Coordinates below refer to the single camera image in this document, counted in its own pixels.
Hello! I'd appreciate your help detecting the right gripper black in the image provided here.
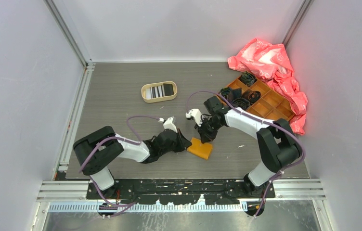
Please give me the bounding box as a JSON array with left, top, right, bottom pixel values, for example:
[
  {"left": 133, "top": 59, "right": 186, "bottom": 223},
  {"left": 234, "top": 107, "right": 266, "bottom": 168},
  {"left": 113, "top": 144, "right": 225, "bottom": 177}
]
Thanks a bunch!
[{"left": 194, "top": 117, "right": 223, "bottom": 143}]

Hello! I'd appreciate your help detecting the orange card holder wallet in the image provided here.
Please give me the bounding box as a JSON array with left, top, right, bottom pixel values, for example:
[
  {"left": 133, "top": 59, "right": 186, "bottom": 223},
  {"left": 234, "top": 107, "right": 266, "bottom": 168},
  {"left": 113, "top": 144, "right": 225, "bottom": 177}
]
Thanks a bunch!
[{"left": 187, "top": 137, "right": 213, "bottom": 160}]

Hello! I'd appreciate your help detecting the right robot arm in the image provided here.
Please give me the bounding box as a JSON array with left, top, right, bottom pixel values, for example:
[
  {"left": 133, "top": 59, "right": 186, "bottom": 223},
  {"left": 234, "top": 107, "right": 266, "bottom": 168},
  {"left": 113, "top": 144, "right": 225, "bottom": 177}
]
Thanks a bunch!
[{"left": 185, "top": 96, "right": 302, "bottom": 198}]

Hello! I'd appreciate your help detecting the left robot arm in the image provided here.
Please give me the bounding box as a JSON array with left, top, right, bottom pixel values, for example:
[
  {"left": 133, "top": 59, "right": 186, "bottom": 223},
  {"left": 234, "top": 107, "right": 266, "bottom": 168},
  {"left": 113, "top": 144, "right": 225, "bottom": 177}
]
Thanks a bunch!
[{"left": 73, "top": 126, "right": 192, "bottom": 199}]

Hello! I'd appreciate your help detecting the black card in tray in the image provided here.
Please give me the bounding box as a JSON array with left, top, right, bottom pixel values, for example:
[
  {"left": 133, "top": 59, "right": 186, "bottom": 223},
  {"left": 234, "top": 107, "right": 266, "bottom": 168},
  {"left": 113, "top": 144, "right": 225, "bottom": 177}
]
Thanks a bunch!
[{"left": 163, "top": 83, "right": 174, "bottom": 96}]

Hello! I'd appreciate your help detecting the stack of striped cards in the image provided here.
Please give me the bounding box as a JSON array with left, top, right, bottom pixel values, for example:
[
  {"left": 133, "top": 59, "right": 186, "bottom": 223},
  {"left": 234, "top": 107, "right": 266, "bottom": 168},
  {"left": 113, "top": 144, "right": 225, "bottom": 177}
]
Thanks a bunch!
[{"left": 145, "top": 85, "right": 164, "bottom": 99}]

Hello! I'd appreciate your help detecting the dark rolled item lower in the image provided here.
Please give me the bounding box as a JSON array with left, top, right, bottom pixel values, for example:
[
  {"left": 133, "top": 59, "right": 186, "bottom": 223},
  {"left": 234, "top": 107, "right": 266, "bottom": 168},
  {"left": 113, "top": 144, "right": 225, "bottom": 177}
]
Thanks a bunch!
[{"left": 232, "top": 98, "right": 251, "bottom": 110}]

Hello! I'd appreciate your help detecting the dark rolled item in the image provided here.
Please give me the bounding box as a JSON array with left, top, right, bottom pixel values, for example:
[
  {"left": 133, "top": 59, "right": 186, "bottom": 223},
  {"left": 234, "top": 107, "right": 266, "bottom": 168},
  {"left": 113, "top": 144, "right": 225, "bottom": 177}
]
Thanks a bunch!
[
  {"left": 239, "top": 71, "right": 257, "bottom": 87},
  {"left": 242, "top": 90, "right": 261, "bottom": 104},
  {"left": 232, "top": 98, "right": 251, "bottom": 110},
  {"left": 220, "top": 87, "right": 242, "bottom": 102}
]

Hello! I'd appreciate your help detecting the dark rolled item left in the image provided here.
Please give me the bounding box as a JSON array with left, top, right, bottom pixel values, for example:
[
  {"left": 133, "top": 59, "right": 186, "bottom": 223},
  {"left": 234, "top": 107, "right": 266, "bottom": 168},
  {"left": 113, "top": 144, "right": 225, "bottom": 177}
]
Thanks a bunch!
[{"left": 220, "top": 87, "right": 242, "bottom": 102}]

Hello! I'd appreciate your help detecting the dark rolled item right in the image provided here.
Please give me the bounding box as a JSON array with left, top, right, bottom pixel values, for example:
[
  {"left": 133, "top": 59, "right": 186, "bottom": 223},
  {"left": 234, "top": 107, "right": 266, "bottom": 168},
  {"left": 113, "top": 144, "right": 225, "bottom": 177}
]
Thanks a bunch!
[{"left": 242, "top": 90, "right": 261, "bottom": 104}]

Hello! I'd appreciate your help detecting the beige oval tray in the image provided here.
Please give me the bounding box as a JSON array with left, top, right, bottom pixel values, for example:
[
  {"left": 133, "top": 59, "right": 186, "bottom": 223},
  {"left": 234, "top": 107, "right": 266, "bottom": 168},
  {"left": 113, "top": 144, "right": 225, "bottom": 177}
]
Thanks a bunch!
[{"left": 141, "top": 81, "right": 178, "bottom": 103}]

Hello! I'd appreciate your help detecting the dark rolled item upper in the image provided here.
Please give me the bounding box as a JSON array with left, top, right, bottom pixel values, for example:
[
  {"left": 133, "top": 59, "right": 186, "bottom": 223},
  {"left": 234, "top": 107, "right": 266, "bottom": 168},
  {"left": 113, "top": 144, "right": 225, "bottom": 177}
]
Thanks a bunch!
[{"left": 239, "top": 71, "right": 257, "bottom": 87}]

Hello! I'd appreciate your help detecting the orange compartment organizer box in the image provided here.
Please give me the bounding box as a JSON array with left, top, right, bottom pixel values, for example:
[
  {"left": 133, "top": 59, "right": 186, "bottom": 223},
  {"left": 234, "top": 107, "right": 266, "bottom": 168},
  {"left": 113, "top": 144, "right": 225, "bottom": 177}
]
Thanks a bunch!
[{"left": 226, "top": 77, "right": 295, "bottom": 121}]

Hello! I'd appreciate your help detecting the pink plastic bag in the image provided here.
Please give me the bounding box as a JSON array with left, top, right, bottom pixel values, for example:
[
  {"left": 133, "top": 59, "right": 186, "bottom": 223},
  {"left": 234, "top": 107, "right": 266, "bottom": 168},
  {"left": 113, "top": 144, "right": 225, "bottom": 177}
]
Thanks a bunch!
[{"left": 227, "top": 38, "right": 308, "bottom": 135}]

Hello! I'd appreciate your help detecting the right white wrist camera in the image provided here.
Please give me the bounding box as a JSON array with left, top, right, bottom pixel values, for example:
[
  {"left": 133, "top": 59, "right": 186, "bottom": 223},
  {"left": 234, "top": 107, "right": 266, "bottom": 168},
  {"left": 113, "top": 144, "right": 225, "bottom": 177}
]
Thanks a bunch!
[{"left": 185, "top": 108, "right": 203, "bottom": 126}]

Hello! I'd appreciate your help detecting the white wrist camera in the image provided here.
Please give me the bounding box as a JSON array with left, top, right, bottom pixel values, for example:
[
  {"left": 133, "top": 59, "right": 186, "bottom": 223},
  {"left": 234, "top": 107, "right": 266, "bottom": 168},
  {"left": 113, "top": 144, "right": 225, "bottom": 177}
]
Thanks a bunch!
[
  {"left": 158, "top": 116, "right": 178, "bottom": 133},
  {"left": 185, "top": 108, "right": 203, "bottom": 126}
]

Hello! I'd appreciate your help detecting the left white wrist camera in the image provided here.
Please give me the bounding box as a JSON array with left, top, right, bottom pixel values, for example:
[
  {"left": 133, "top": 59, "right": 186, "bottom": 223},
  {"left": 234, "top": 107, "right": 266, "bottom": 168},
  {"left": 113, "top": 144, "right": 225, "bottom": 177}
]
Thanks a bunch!
[{"left": 158, "top": 116, "right": 178, "bottom": 133}]

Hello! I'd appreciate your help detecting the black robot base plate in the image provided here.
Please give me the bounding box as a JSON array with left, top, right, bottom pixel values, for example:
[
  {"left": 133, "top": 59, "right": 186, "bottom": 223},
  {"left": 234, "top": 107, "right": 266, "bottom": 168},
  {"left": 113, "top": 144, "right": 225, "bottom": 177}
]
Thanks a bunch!
[{"left": 102, "top": 179, "right": 266, "bottom": 205}]

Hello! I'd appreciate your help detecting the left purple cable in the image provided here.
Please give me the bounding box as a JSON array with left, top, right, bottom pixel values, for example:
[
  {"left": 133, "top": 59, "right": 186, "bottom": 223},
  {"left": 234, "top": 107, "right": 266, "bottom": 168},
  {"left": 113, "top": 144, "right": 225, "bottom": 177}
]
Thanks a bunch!
[{"left": 78, "top": 115, "right": 164, "bottom": 219}]

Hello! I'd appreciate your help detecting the aluminium front rail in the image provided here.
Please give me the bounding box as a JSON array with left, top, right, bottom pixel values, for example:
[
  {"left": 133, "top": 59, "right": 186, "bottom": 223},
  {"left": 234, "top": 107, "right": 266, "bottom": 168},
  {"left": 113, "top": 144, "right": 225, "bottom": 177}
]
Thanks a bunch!
[{"left": 37, "top": 179, "right": 326, "bottom": 215}]

